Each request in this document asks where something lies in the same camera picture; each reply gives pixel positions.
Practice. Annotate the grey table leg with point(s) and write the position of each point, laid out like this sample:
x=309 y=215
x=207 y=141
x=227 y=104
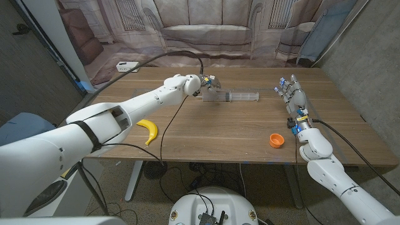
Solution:
x=293 y=187

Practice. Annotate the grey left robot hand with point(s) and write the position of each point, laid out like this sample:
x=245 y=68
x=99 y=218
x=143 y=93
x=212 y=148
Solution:
x=212 y=84

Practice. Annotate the black round ribbed disc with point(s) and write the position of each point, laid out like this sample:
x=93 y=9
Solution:
x=153 y=173

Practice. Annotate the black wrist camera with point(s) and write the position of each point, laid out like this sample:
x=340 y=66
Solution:
x=196 y=92
x=291 y=122

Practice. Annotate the yellow toy banana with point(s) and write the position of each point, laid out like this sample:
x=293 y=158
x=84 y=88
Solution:
x=151 y=126

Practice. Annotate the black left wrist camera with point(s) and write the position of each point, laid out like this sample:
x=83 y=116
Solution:
x=196 y=92

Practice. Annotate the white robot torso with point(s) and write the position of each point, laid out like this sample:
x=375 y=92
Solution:
x=193 y=203

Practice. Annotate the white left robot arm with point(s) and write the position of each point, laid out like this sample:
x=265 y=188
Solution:
x=93 y=125

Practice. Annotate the small orange cup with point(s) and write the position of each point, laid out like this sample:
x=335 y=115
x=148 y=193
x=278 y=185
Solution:
x=276 y=140

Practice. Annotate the large clear plastic syringe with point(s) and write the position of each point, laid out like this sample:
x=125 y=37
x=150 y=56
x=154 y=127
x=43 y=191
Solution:
x=243 y=97

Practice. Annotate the white table leg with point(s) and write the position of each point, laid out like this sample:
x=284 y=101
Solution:
x=135 y=181

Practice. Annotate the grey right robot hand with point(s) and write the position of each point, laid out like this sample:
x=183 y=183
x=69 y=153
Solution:
x=298 y=100

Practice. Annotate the white flat base plate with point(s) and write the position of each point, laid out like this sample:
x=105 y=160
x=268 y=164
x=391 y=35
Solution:
x=90 y=181

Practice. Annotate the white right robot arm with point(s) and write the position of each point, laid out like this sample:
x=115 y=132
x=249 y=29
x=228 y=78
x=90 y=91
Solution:
x=343 y=187

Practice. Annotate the printed sofa room backdrop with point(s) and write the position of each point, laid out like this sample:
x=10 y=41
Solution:
x=206 y=31

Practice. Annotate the white power outlet box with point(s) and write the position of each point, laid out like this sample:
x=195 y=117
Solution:
x=126 y=66

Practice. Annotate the blue padded chair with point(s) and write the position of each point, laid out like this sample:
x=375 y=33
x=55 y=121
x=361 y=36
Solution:
x=25 y=128

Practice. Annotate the white upright panel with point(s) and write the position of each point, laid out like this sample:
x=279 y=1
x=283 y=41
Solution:
x=53 y=31

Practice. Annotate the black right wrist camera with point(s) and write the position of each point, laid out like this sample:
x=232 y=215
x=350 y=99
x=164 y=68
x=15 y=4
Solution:
x=291 y=122

